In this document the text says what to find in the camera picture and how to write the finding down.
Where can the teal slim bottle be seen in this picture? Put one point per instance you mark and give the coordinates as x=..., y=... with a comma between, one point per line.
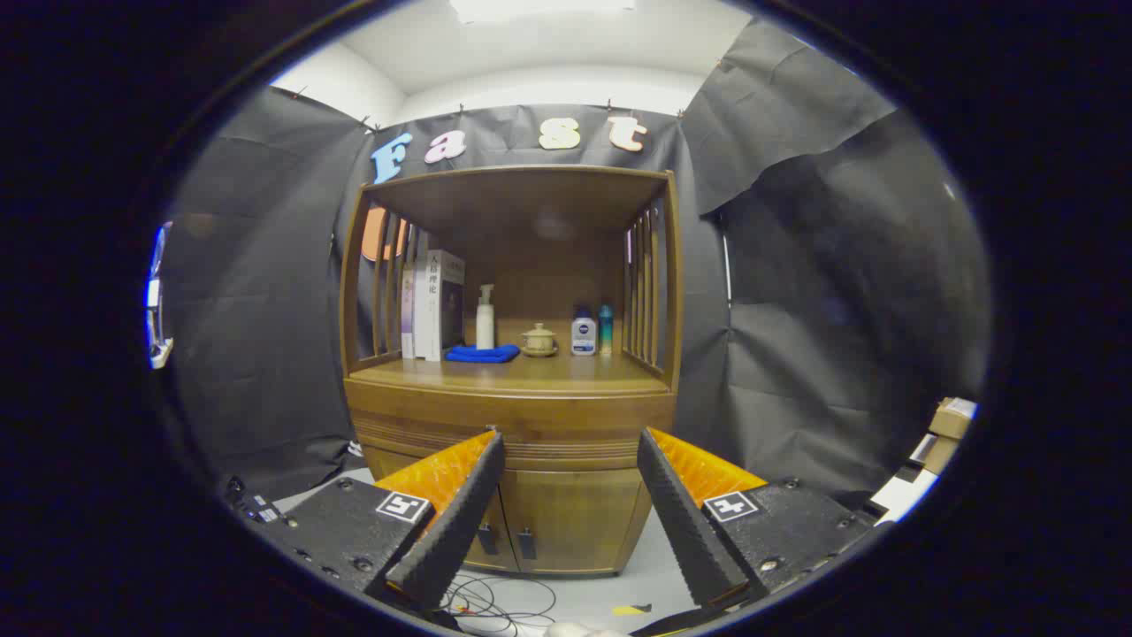
x=606, y=332

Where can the black electronic device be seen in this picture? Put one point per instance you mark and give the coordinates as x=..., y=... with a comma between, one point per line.
x=256, y=509

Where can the beige lidded teacup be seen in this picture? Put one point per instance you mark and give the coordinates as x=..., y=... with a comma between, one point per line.
x=539, y=341

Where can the blue folded cloth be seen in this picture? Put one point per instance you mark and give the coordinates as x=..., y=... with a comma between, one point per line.
x=482, y=354

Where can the wooden cabinet door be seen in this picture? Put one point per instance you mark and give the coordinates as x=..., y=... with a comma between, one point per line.
x=575, y=522
x=495, y=544

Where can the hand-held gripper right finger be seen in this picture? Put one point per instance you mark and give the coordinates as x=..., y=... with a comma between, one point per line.
x=685, y=531

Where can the wooden countertop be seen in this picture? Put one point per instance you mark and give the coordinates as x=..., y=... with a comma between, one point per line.
x=566, y=372

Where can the white pump bottle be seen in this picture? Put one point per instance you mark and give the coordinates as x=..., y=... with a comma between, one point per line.
x=485, y=327

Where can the cardboard box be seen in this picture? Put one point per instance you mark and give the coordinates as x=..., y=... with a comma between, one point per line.
x=951, y=420

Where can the white book with dark cover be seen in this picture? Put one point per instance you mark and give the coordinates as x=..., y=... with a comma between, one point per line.
x=447, y=305

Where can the thin purple white book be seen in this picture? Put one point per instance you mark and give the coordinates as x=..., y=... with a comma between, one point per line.
x=409, y=310

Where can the white bottle with blue cap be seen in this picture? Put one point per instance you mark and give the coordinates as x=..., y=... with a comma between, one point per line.
x=584, y=336

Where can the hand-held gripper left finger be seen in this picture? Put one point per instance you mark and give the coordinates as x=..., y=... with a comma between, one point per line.
x=460, y=522

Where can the wooden cabinet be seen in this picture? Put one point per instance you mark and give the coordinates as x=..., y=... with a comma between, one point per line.
x=566, y=212

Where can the yellow tape piece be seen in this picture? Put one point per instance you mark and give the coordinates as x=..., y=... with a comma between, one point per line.
x=628, y=610

